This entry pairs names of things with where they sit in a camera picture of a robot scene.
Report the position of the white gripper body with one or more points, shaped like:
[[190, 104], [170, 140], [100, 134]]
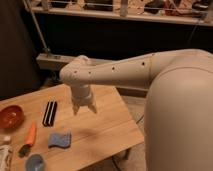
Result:
[[82, 95]]

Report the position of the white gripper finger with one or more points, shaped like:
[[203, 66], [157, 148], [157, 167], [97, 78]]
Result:
[[93, 108], [75, 109]]

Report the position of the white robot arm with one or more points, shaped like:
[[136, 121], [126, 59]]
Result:
[[178, 116]]

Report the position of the black and white striped block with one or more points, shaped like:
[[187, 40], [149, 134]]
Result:
[[49, 115]]

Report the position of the wooden table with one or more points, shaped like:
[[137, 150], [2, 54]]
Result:
[[94, 137]]

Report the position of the blue sponge cloth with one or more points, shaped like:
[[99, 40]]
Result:
[[59, 140]]

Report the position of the orange carrot toy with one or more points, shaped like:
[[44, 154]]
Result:
[[29, 142]]

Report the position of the metal rod stand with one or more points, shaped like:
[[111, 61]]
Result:
[[45, 47]]

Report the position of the red bowl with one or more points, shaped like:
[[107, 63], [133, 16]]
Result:
[[11, 117]]

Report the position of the white tube bottle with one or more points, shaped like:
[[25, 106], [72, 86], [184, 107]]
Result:
[[6, 152]]

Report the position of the upper wooden shelf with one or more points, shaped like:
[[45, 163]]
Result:
[[186, 12]]

